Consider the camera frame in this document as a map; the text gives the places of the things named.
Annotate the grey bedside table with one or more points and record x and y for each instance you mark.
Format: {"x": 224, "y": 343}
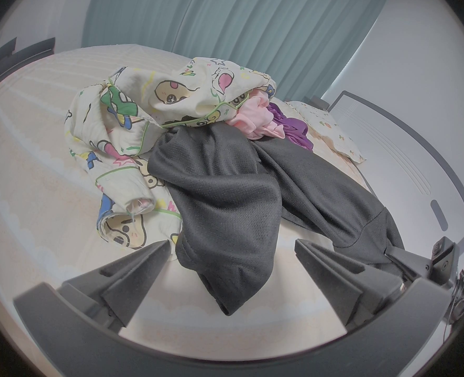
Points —
{"x": 319, "y": 102}

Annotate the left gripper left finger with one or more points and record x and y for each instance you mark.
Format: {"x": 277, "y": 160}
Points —
{"x": 137, "y": 281}

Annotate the bed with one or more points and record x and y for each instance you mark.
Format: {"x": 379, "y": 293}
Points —
{"x": 27, "y": 151}

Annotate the white printed pillow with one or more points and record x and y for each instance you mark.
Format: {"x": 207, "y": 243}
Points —
{"x": 334, "y": 132}

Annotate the black T-shirt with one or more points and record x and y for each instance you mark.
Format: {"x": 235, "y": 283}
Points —
{"x": 224, "y": 210}

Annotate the white printed pyjama top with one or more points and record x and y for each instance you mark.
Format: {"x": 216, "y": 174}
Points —
{"x": 137, "y": 92}

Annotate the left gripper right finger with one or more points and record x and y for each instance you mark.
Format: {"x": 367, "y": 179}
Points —
{"x": 334, "y": 285}

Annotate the purple garment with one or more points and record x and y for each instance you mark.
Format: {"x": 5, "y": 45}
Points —
{"x": 291, "y": 130}

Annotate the black chest of drawers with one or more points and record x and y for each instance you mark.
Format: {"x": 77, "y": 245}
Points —
{"x": 15, "y": 57}

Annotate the pink garment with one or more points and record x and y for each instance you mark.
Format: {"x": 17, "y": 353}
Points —
{"x": 255, "y": 116}

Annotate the blue-green curtain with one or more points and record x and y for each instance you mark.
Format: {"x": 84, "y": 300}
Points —
{"x": 287, "y": 22}
{"x": 137, "y": 10}

